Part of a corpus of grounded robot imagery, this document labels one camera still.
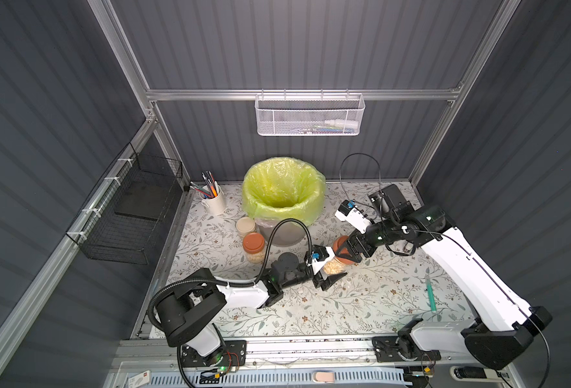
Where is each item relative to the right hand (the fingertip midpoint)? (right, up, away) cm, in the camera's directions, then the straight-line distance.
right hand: (349, 243), depth 68 cm
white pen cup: (-51, +10, +39) cm, 65 cm away
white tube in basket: (+4, +43, +26) cm, 50 cm away
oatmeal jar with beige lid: (-35, +3, +29) cm, 46 cm away
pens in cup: (-52, +18, +37) cm, 66 cm away
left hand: (-1, -8, +4) cm, 9 cm away
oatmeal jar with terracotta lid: (-3, -7, +2) cm, 7 cm away
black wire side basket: (-68, +6, +4) cm, 68 cm away
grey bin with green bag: (-23, +17, +27) cm, 40 cm away
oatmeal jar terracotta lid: (-30, -4, +19) cm, 35 cm away
